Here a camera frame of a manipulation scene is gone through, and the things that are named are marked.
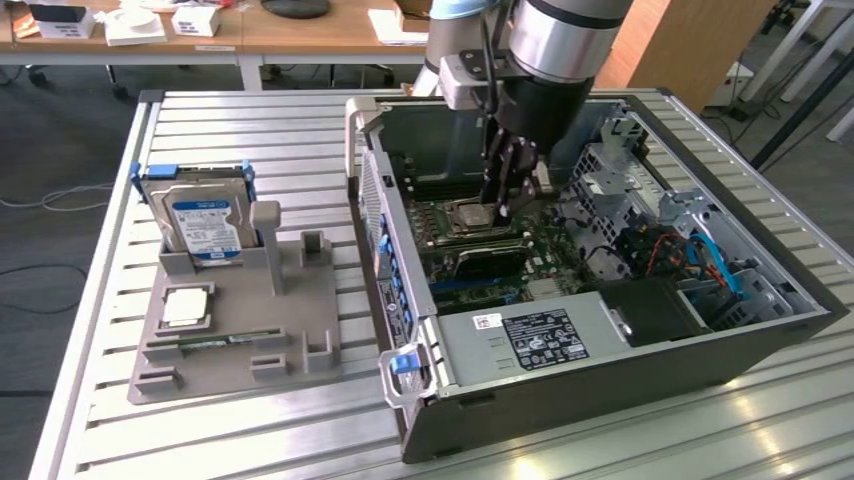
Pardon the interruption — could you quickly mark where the grey power supply unit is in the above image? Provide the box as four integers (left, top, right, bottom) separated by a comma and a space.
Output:
434, 292, 633, 387

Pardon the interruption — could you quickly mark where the white floor cable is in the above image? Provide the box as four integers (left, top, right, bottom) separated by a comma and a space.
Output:
0, 182, 115, 211

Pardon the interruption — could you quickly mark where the white box black lid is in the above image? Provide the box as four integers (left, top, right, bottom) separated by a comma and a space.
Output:
29, 2, 95, 39

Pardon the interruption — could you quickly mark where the hard disk in blue caddy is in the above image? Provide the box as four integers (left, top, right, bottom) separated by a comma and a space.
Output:
130, 159, 263, 262

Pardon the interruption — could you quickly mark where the small white printed box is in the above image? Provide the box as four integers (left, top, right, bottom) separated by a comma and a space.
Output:
171, 7, 223, 37

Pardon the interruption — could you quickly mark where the black round stand base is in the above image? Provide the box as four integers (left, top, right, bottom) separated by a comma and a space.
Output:
259, 0, 332, 20

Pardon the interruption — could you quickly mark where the white round-topped box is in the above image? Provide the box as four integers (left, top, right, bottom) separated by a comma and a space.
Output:
103, 7, 167, 47

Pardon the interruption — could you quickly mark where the red orange wire bundle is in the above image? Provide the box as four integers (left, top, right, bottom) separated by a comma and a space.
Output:
650, 234, 726, 287

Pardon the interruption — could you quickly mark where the perforated metal drive cage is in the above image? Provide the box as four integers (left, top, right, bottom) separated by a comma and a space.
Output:
573, 112, 673, 241

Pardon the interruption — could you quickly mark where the silver finned heatsink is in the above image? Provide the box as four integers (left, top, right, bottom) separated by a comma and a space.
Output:
530, 279, 569, 301

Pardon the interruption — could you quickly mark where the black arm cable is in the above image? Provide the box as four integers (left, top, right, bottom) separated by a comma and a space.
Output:
479, 0, 520, 117

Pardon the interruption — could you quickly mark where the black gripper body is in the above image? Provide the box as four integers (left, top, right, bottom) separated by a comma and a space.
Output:
491, 75, 595, 152

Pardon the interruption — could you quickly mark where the white table frame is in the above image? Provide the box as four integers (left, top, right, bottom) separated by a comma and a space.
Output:
739, 0, 854, 142

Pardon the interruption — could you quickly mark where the white floor device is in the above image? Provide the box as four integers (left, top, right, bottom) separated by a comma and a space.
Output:
706, 62, 755, 109

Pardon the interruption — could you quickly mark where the black fan shroud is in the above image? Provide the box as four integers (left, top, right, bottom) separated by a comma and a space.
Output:
598, 277, 710, 349

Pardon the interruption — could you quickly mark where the blue data wire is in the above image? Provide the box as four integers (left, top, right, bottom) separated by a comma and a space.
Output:
690, 232, 753, 301

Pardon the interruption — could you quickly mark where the blue expansion slot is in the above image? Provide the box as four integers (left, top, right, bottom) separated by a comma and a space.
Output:
431, 277, 503, 296

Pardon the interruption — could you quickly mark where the open black PC case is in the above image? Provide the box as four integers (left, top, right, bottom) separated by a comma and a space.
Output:
343, 92, 850, 464

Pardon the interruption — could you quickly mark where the black slanted pole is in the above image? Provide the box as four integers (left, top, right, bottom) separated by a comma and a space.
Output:
750, 29, 854, 171

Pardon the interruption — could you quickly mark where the blue plastic case latch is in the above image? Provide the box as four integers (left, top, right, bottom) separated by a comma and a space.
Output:
386, 352, 419, 377

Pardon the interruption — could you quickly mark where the black floor cable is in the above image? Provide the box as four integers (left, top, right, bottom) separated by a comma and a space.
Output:
0, 264, 85, 281

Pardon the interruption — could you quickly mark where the metal disk bay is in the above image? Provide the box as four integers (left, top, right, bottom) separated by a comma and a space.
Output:
679, 267, 799, 332

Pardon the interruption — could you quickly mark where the green RAM stick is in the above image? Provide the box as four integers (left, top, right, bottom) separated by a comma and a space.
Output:
178, 329, 259, 346

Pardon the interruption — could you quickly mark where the black Nvidia graphics card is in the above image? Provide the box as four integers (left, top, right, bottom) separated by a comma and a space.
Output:
456, 247, 532, 284

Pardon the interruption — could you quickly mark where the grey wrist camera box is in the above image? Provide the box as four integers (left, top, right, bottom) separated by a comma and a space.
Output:
438, 48, 519, 110

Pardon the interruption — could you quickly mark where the white paper stack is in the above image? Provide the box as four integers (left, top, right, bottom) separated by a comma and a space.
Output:
368, 7, 430, 47

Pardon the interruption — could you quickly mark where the wooden cabinet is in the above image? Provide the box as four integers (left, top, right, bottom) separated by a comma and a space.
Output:
593, 0, 779, 115

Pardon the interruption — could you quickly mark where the grey plastic parts rack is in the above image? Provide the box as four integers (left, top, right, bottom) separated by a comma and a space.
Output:
126, 199, 346, 406

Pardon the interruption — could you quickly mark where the green Dell motherboard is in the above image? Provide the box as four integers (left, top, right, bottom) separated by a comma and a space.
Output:
398, 164, 602, 317

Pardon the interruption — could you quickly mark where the wooden desk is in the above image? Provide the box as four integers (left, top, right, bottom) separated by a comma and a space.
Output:
239, 0, 613, 92
0, 0, 246, 94

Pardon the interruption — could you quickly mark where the silver CPU chip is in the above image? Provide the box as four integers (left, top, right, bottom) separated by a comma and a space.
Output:
163, 288, 208, 329

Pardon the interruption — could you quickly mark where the metal CPU socket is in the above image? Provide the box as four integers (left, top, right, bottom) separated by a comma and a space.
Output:
443, 198, 510, 237

